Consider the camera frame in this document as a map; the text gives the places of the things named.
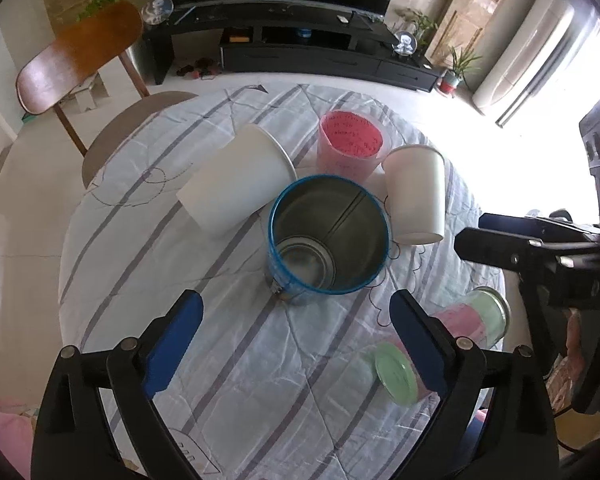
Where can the leafy green houseplant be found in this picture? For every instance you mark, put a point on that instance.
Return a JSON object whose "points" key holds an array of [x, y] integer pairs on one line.
{"points": [[420, 25]]}

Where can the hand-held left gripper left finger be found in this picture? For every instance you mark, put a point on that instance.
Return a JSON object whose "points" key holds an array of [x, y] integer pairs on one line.
{"points": [[172, 347]]}

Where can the large white paper cup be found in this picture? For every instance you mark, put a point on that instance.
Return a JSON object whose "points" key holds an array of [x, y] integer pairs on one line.
{"points": [[235, 185]]}

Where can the blue-rimmed metal tin can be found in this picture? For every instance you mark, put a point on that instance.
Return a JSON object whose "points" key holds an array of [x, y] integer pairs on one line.
{"points": [[330, 240]]}

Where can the pink cloth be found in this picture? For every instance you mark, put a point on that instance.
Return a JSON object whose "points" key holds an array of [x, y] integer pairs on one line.
{"points": [[2, 432]]}

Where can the trailing green plant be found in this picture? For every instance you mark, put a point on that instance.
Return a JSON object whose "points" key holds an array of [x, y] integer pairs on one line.
{"points": [[102, 2]]}

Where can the glass ball ornament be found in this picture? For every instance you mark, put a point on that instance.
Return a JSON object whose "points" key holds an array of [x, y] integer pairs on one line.
{"points": [[156, 10], [404, 42]]}

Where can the small white paper cup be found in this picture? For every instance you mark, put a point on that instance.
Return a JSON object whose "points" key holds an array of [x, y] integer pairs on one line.
{"points": [[417, 195]]}

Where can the small white stool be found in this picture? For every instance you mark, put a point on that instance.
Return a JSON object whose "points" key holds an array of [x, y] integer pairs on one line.
{"points": [[83, 96]]}

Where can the pink can with green lid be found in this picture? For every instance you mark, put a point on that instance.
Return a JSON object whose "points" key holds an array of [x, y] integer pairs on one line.
{"points": [[472, 322]]}

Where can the white standing air conditioner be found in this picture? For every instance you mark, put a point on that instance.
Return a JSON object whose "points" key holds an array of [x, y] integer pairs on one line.
{"points": [[527, 50]]}

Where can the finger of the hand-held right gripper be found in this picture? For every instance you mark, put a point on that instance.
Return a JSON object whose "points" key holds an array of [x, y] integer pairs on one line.
{"points": [[540, 226], [510, 257]]}

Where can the black television stand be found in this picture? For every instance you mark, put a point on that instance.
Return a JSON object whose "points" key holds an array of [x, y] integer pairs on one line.
{"points": [[300, 55]]}

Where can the red item under stand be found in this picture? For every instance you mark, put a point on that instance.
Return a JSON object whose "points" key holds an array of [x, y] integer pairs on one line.
{"points": [[197, 67]]}

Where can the potted plant in red pot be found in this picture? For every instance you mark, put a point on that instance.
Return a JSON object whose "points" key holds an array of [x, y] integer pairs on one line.
{"points": [[457, 67]]}

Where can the yellow box on shelf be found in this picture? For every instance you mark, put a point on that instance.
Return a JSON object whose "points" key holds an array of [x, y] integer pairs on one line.
{"points": [[237, 38]]}

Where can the pink plastic cup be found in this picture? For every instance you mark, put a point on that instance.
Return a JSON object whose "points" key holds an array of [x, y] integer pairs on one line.
{"points": [[347, 152]]}

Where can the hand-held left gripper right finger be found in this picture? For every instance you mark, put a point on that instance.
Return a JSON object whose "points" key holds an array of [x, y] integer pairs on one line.
{"points": [[422, 347]]}

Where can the striped white tablecloth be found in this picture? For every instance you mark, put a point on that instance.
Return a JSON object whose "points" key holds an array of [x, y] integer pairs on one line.
{"points": [[260, 360]]}

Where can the brown wooden chair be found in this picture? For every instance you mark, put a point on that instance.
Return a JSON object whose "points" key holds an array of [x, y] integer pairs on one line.
{"points": [[80, 60]]}

